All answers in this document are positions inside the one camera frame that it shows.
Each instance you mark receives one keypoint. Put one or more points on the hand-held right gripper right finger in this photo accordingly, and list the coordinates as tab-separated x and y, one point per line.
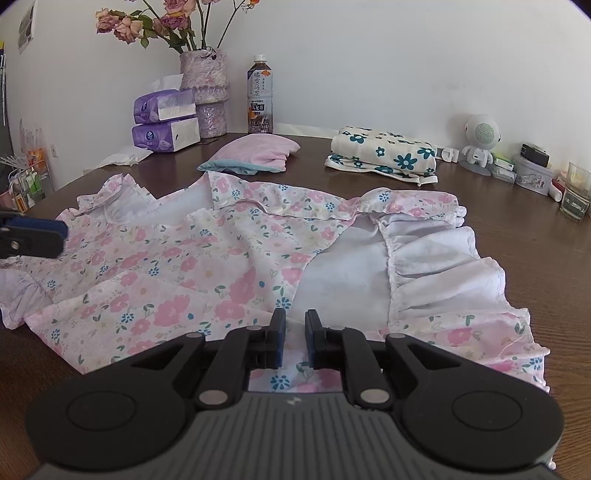
310	337

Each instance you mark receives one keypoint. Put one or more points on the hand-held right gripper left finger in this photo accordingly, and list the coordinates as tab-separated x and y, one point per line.
277	337

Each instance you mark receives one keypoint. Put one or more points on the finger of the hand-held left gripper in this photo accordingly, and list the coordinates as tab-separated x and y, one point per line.
41	227
32	247

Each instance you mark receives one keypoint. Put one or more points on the pink floral dress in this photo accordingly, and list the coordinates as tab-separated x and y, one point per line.
184	258

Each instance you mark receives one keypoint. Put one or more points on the clear organizer with small items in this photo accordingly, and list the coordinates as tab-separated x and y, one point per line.
27	180

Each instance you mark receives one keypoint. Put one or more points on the crumpled white tissue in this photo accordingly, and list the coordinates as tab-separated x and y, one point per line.
124	157

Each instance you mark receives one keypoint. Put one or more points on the purple tissue pack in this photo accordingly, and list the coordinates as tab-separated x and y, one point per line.
152	106
152	136

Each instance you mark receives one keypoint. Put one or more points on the folded pink towel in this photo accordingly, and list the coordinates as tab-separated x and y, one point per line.
258	150

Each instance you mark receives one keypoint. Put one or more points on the folded white teal-flowered cloth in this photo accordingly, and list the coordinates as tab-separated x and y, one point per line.
383	150

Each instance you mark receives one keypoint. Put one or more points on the dried rose bouquet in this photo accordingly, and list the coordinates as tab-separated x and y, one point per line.
124	25

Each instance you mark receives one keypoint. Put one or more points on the pink fuzzy vase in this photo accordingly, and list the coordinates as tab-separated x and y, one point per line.
205	78

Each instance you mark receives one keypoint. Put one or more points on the white phone stand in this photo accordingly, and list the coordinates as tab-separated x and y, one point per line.
448	153

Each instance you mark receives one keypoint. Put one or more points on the tea bottle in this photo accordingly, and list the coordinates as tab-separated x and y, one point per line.
261	97

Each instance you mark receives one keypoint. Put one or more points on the green and white small boxes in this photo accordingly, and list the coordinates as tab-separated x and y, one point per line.
502	168

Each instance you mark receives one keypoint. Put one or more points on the white robot figurine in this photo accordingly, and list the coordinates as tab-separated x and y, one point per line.
480	131

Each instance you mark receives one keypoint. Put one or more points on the small pink white tube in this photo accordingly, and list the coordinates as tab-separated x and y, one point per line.
556	190

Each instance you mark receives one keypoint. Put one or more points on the small black box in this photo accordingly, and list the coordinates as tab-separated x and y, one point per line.
535	154

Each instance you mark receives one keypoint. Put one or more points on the wall photo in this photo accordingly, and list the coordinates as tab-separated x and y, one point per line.
27	27

